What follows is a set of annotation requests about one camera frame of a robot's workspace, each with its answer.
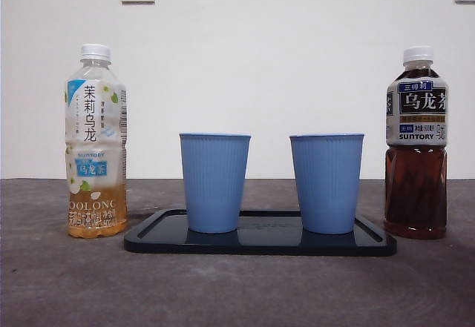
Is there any blue ribbed cup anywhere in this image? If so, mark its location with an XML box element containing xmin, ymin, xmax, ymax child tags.
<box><xmin>178</xmin><ymin>131</ymin><xmax>252</xmax><ymax>234</ymax></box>
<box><xmin>289</xmin><ymin>131</ymin><xmax>366</xmax><ymax>235</ymax></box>

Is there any dark oolong tea bottle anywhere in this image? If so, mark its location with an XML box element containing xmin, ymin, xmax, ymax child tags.
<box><xmin>383</xmin><ymin>45</ymin><xmax>448</xmax><ymax>240</ymax></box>

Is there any pale jasmine oolong tea bottle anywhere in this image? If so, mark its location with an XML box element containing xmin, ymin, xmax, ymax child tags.
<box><xmin>65</xmin><ymin>43</ymin><xmax>129</xmax><ymax>239</ymax></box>

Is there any dark blue tray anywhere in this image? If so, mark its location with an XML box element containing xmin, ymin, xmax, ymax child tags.
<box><xmin>122</xmin><ymin>208</ymin><xmax>398</xmax><ymax>257</ymax></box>

